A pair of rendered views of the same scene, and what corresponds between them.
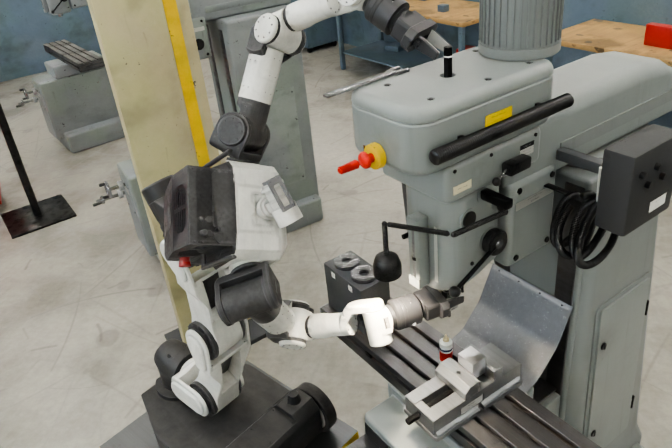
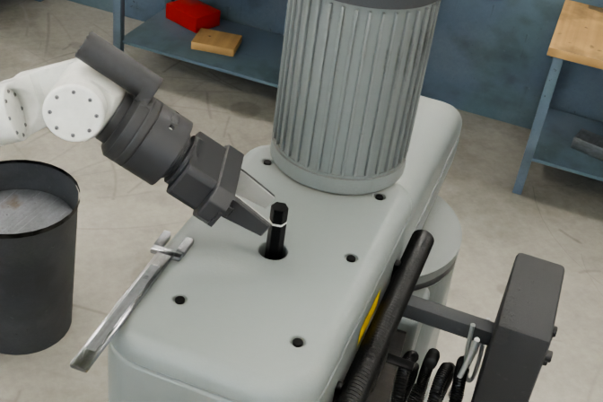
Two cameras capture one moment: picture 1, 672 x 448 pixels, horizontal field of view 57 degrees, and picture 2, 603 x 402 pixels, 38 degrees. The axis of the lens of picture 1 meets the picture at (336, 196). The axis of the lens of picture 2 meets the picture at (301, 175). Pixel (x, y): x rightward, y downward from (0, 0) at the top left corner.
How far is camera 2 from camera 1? 79 cm
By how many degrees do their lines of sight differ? 35
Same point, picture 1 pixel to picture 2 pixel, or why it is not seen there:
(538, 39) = (392, 158)
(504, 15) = (345, 126)
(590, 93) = (413, 195)
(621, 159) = (527, 342)
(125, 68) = not seen: outside the picture
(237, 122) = not seen: outside the picture
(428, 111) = (314, 381)
